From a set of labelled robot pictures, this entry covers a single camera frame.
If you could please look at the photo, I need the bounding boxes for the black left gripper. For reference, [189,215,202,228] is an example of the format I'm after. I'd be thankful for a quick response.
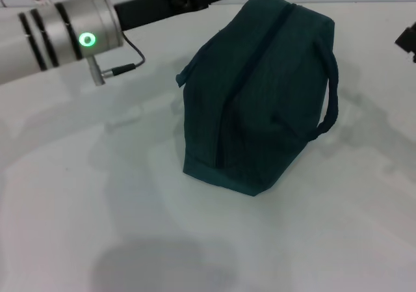
[112,0,253,33]

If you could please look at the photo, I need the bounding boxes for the dark teal insulated lunch bag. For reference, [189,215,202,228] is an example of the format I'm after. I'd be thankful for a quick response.
[175,0,342,198]

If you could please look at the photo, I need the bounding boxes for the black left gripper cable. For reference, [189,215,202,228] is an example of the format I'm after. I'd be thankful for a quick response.
[88,33,146,87]

